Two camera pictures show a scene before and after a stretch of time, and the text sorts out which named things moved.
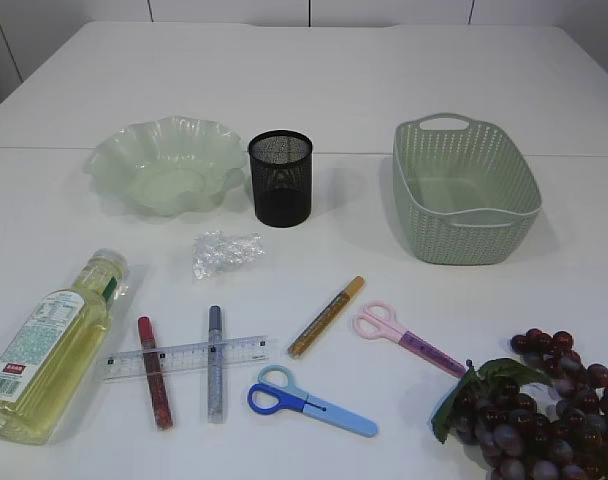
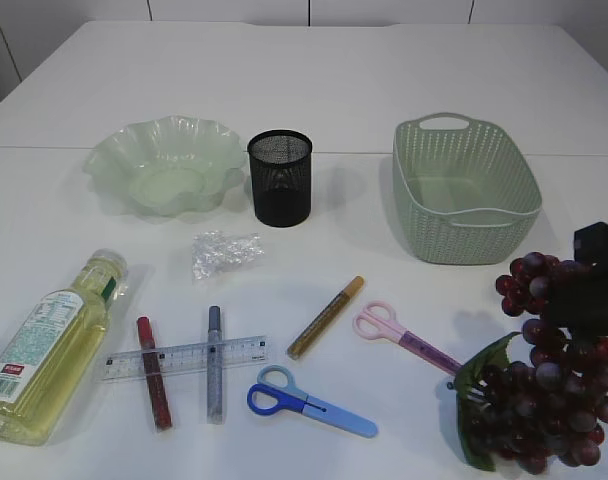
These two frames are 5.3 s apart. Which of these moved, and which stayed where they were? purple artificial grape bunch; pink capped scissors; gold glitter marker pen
Moved: purple artificial grape bunch
Stayed: pink capped scissors; gold glitter marker pen
